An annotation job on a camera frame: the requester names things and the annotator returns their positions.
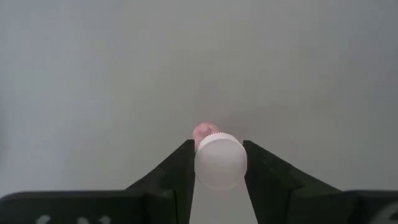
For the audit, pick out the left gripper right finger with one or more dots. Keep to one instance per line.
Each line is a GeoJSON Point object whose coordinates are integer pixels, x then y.
{"type": "Point", "coordinates": [267, 183]}

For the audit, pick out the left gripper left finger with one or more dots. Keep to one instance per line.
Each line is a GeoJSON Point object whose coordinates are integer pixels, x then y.
{"type": "Point", "coordinates": [183, 174]}

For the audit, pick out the pink medicine bottle white cap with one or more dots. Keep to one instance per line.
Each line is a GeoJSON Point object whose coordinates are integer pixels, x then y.
{"type": "Point", "coordinates": [220, 161]}

